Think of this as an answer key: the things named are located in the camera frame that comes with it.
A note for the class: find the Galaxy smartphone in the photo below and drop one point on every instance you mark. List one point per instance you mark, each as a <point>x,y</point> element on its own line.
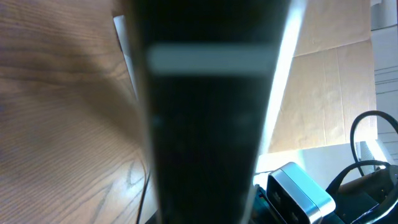
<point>211,77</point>

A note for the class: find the white power strip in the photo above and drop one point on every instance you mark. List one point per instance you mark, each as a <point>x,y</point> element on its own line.
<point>121,31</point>

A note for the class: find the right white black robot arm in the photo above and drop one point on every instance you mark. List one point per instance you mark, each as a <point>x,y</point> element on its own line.
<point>368,199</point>

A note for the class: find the cardboard sheet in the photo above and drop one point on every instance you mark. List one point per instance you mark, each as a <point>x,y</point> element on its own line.
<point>331,79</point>

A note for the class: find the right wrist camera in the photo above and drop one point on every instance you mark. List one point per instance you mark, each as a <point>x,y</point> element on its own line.
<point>297,197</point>

